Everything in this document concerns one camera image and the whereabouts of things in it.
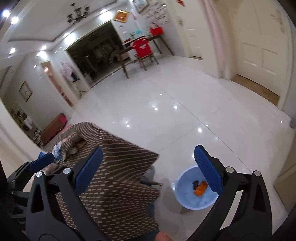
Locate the blue white carton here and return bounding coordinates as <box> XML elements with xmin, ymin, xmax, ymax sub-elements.
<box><xmin>52</xmin><ymin>141</ymin><xmax>66</xmax><ymax>164</ymax></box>

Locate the orange snack wrapper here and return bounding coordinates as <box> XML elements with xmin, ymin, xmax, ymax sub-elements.
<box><xmin>194</xmin><ymin>181</ymin><xmax>208</xmax><ymax>197</ymax></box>

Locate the black snack wrapper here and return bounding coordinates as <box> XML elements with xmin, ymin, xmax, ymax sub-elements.
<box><xmin>193</xmin><ymin>180</ymin><xmax>199</xmax><ymax>189</ymax></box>

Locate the light blue trash bucket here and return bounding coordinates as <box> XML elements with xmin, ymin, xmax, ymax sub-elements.
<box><xmin>171</xmin><ymin>165</ymin><xmax>218</xmax><ymax>210</ymax></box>

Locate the person thumb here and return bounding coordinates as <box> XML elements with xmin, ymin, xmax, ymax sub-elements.
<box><xmin>154</xmin><ymin>232</ymin><xmax>173</xmax><ymax>241</ymax></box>

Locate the red brown bench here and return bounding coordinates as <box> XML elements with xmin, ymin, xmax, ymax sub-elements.
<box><xmin>41</xmin><ymin>113</ymin><xmax>67</xmax><ymax>145</ymax></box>

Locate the white shoe rack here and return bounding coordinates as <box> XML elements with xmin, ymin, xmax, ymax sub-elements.
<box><xmin>10</xmin><ymin>101</ymin><xmax>42</xmax><ymax>147</ymax></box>

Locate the brown polka dot tablecloth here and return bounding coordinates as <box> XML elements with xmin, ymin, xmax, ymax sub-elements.
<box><xmin>62</xmin><ymin>122</ymin><xmax>159</xmax><ymax>240</ymax></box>

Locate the coat rack with clothes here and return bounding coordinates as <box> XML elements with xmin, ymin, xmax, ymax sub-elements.
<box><xmin>61</xmin><ymin>61</ymin><xmax>80</xmax><ymax>83</ymax></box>

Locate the grey slipper foot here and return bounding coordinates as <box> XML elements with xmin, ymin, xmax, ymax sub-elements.
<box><xmin>140</xmin><ymin>165</ymin><xmax>155</xmax><ymax>182</ymax></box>

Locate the wooden dining table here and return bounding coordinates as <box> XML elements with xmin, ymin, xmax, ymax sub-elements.
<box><xmin>116</xmin><ymin>35</ymin><xmax>175</xmax><ymax>79</ymax></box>

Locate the chair with red cover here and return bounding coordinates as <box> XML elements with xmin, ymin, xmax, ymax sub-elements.
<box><xmin>130</xmin><ymin>37</ymin><xmax>159</xmax><ymax>71</ymax></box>

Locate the black chandelier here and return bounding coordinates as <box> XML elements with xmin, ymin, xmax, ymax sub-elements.
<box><xmin>67</xmin><ymin>3</ymin><xmax>90</xmax><ymax>25</ymax></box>

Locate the red gold diamond decoration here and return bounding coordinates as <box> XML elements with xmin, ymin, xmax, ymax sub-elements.
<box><xmin>113</xmin><ymin>9</ymin><xmax>130</xmax><ymax>23</ymax></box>

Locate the cream panel door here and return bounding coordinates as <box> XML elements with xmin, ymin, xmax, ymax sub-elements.
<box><xmin>234</xmin><ymin>1</ymin><xmax>290</xmax><ymax>95</ymax></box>

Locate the red gift bag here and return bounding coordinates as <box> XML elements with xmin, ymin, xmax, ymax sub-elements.
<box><xmin>149</xmin><ymin>23</ymin><xmax>164</xmax><ymax>36</ymax></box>

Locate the white far door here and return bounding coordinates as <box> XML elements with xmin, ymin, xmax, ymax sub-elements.
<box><xmin>173</xmin><ymin>0</ymin><xmax>203</xmax><ymax>59</ymax></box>

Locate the pink door curtain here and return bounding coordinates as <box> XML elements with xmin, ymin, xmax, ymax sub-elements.
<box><xmin>201</xmin><ymin>1</ymin><xmax>233</xmax><ymax>80</ymax></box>

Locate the framed picture left wall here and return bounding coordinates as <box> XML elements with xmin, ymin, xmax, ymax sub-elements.
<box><xmin>19</xmin><ymin>81</ymin><xmax>33</xmax><ymax>102</ymax></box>

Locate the framed picture wall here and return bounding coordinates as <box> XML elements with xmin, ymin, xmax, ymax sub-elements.
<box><xmin>19</xmin><ymin>81</ymin><xmax>33</xmax><ymax>102</ymax></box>
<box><xmin>132</xmin><ymin>0</ymin><xmax>149</xmax><ymax>13</ymax></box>

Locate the framed picture right wall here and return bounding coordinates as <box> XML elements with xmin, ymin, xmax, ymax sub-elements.
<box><xmin>132</xmin><ymin>0</ymin><xmax>149</xmax><ymax>13</ymax></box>

